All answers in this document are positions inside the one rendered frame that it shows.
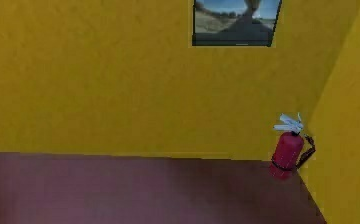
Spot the framed landscape picture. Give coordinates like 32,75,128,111
191,0,283,48

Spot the red fire extinguisher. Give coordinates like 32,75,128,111
268,112,317,182

